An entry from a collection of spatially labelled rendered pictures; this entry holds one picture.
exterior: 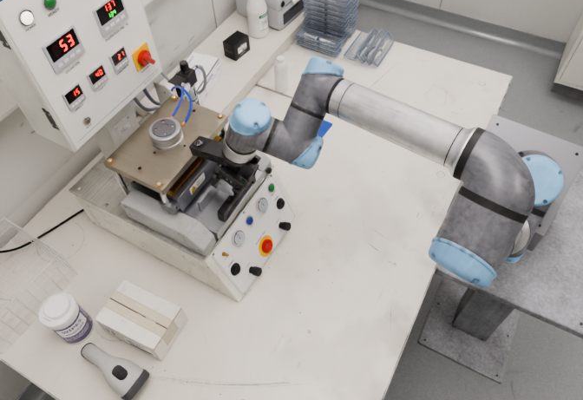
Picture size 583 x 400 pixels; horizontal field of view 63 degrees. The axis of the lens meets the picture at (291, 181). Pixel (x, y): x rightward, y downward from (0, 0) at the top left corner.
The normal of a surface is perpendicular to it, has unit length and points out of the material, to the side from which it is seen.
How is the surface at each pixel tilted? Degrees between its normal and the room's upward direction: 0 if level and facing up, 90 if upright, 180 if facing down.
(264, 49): 0
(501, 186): 34
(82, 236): 0
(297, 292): 0
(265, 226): 65
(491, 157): 22
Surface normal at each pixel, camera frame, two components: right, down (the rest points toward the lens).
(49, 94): 0.87, 0.37
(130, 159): -0.02, -0.61
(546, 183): -0.33, -0.08
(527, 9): -0.48, 0.70
